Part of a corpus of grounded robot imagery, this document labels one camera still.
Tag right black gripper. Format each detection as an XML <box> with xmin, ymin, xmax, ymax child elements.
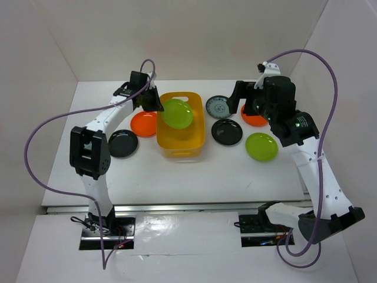
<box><xmin>226</xmin><ymin>80</ymin><xmax>276</xmax><ymax>122</ymax></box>

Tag orange plate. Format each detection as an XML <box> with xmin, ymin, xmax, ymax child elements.
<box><xmin>240</xmin><ymin>106</ymin><xmax>268</xmax><ymax>127</ymax></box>
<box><xmin>130</xmin><ymin>111</ymin><xmax>157</xmax><ymax>137</ymax></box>

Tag green plate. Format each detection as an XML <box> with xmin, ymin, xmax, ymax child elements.
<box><xmin>245</xmin><ymin>133</ymin><xmax>279</xmax><ymax>162</ymax></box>
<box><xmin>162</xmin><ymin>98</ymin><xmax>194</xmax><ymax>130</ymax></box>

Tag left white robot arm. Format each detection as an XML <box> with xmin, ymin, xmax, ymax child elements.
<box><xmin>70</xmin><ymin>71</ymin><xmax>163</xmax><ymax>235</ymax></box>

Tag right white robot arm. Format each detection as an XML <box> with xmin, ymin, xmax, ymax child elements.
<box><xmin>227</xmin><ymin>75</ymin><xmax>365</xmax><ymax>244</ymax></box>

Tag yellow plastic bin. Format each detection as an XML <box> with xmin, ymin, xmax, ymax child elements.
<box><xmin>157</xmin><ymin>92</ymin><xmax>206</xmax><ymax>158</ymax></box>

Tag right blue patterned plate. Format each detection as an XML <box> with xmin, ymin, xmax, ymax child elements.
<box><xmin>205</xmin><ymin>96</ymin><xmax>233</xmax><ymax>119</ymax></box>

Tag right black plate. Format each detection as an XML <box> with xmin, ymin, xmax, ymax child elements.
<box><xmin>211</xmin><ymin>119</ymin><xmax>243</xmax><ymax>146</ymax></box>

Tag black plate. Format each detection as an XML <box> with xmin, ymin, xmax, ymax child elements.
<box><xmin>108</xmin><ymin>129</ymin><xmax>138</xmax><ymax>159</ymax></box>
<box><xmin>211</xmin><ymin>119</ymin><xmax>243</xmax><ymax>146</ymax></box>

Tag left black plate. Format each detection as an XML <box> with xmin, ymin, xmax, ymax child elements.
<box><xmin>108</xmin><ymin>129</ymin><xmax>138</xmax><ymax>159</ymax></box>

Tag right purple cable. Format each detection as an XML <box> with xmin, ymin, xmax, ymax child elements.
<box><xmin>266</xmin><ymin>48</ymin><xmax>338</xmax><ymax>269</ymax></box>

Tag purple cable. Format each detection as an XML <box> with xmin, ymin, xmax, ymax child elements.
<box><xmin>24</xmin><ymin>59</ymin><xmax>157</xmax><ymax>270</ymax></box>
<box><xmin>266</xmin><ymin>48</ymin><xmax>338</xmax><ymax>269</ymax></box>

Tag aluminium front rail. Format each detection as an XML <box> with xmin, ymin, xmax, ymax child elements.
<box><xmin>44</xmin><ymin>198</ymin><xmax>315</xmax><ymax>215</ymax></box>

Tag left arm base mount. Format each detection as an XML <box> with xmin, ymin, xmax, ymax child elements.
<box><xmin>70</xmin><ymin>216</ymin><xmax>135</xmax><ymax>251</ymax></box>

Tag left base thin wires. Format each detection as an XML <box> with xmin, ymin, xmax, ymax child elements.
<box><xmin>70</xmin><ymin>216</ymin><xmax>130</xmax><ymax>247</ymax></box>

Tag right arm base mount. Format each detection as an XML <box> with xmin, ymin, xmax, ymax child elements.
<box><xmin>233</xmin><ymin>214</ymin><xmax>289</xmax><ymax>248</ymax></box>

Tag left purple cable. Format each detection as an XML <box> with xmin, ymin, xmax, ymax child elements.
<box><xmin>24</xmin><ymin>59</ymin><xmax>157</xmax><ymax>270</ymax></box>

